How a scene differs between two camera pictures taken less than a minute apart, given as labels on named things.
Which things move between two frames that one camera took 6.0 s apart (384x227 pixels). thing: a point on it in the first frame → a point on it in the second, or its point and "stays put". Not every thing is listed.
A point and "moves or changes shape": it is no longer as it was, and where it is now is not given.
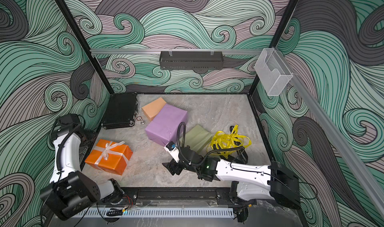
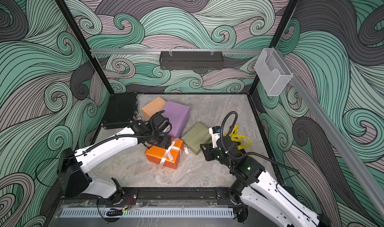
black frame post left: [92, 56] stays put
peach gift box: [152, 109] stays put
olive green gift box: [196, 137] stays put
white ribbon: [107, 150] moves or changes shape
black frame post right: [285, 20] stays put
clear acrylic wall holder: [273, 72] stays put
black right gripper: [172, 167] → [208, 153]
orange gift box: [109, 156] → [168, 158]
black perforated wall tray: [191, 60] stays put
